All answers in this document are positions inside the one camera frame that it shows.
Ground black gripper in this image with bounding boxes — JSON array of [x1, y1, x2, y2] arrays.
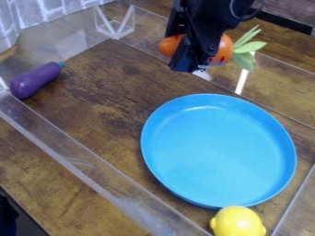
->
[[165, 0, 263, 73]]

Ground orange toy carrot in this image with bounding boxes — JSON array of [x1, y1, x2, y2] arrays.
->
[[159, 27, 265, 71]]

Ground blue round tray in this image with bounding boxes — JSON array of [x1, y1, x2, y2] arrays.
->
[[140, 94, 297, 208]]

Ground purple toy eggplant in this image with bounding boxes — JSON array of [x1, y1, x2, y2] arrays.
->
[[9, 62, 65, 100]]

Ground white grey curtain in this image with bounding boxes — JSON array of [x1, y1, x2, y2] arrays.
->
[[0, 0, 116, 53]]

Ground yellow toy lemon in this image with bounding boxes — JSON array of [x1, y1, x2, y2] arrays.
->
[[209, 206, 265, 236]]

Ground clear acrylic enclosure wall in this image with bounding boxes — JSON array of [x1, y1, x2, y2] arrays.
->
[[0, 0, 315, 236]]

